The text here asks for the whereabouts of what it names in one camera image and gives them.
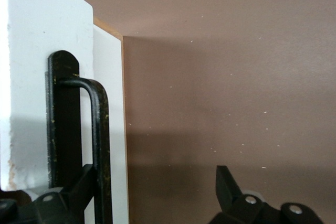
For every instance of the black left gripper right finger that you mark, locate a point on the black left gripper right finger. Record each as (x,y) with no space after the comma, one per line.
(228,195)

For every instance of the wooden drawer cabinet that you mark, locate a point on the wooden drawer cabinet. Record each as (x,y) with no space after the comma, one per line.
(110,103)

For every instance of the white-fronted wooden drawer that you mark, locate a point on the white-fronted wooden drawer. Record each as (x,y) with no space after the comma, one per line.
(39,24)

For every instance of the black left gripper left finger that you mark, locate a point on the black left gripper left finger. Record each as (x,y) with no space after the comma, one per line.
(73,197)

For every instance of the brown table cover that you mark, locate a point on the brown table cover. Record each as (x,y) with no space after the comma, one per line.
(236,77)

